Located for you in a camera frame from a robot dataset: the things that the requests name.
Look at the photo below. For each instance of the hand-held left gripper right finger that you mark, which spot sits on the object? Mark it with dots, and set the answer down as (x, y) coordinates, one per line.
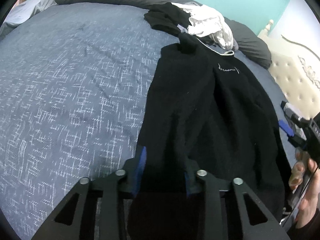
(188, 185)

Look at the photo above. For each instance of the plain black garment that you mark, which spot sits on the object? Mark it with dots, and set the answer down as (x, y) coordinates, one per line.
(165, 17)

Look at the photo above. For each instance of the black sweater with white trim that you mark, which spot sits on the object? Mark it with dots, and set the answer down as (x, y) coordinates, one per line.
(212, 117)

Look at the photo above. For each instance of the blue-grey striped garment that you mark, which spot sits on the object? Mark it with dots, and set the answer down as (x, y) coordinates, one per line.
(182, 30)

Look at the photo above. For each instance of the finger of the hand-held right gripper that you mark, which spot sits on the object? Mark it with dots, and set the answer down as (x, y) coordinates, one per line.
(291, 113)
(286, 128)

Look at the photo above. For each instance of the light grey blanket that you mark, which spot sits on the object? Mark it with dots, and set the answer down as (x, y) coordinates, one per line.
(30, 7)

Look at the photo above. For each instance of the cream tufted headboard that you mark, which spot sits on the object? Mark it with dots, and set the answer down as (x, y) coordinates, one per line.
(295, 80)

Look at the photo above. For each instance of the cream bedpost finial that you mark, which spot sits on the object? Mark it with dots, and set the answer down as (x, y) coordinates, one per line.
(269, 25)

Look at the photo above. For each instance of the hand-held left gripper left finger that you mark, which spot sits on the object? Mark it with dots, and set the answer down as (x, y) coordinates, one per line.
(142, 160)

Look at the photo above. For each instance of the person's right hand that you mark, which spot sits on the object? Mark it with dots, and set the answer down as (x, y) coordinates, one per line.
(311, 197)

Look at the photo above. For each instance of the white shirt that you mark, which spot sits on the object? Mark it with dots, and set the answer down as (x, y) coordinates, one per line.
(210, 22)

